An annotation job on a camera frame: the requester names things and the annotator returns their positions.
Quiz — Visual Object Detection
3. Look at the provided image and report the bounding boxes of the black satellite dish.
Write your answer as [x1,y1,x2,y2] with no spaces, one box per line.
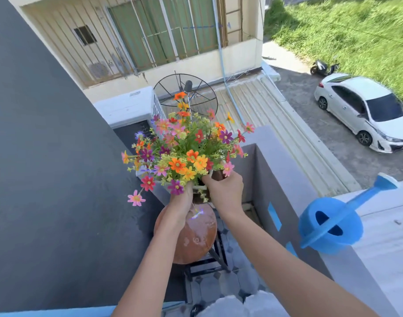
[153,73,219,118]

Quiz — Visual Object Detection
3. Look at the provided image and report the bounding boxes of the light blue drain pipe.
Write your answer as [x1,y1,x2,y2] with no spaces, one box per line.
[210,0,247,126]

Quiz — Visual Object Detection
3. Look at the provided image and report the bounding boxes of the brown wooden ladder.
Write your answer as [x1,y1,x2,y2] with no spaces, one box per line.
[216,0,243,48]

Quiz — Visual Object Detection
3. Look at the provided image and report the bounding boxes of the person's right forearm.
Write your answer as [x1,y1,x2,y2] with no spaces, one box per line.
[220,209,379,317]

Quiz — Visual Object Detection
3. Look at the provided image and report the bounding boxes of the white car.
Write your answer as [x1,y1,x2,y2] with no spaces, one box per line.
[313,73,403,154]

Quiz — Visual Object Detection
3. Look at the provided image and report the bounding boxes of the person's right hand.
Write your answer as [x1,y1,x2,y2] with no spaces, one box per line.
[201,170,245,219]

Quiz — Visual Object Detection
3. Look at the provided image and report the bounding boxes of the round wooden table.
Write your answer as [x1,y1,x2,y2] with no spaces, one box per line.
[154,203,232,283]

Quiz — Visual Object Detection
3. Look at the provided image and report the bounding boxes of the colourful flowers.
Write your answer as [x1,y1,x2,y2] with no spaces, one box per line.
[121,91,256,207]

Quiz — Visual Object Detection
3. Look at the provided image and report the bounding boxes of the white shirt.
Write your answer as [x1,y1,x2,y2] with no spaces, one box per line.
[198,290,289,317]

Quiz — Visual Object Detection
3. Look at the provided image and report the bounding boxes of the beige corrugated roof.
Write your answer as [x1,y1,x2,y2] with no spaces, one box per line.
[161,72,362,197]

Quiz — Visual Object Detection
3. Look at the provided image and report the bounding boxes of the person's left forearm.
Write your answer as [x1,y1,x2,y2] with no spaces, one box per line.
[111,219,184,317]

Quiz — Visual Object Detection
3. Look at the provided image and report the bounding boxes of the small dark window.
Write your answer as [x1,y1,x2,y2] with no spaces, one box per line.
[73,25,98,47]

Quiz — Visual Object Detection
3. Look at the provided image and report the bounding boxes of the black scooter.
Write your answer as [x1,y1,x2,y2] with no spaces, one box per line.
[309,59,340,77]

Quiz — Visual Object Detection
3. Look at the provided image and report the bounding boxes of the green barred window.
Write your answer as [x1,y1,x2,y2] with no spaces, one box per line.
[107,0,219,72]

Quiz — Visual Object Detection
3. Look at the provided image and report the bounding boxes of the person's left hand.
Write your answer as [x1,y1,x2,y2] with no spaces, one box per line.
[160,181,194,230]

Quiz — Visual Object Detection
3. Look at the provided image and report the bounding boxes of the white air conditioner unit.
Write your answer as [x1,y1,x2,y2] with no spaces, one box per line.
[93,86,166,129]

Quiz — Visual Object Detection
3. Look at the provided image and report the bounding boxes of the blue watering can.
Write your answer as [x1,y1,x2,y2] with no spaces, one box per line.
[298,172,399,255]

